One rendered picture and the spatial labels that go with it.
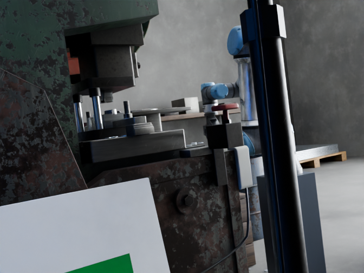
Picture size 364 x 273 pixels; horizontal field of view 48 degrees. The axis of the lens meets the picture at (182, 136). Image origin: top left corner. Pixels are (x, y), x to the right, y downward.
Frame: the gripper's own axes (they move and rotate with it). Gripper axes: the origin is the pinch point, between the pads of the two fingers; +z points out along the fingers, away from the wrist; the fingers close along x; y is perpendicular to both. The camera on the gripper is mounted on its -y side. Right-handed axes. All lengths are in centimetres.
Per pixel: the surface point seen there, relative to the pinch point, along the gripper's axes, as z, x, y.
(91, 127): -19, 64, -59
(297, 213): -3, 46, -151
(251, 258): 52, -6, -16
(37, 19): -47, 76, -87
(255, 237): 55, -25, 20
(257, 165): 13.3, -31.6, 20.6
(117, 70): -35, 55, -68
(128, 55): -40, 51, -67
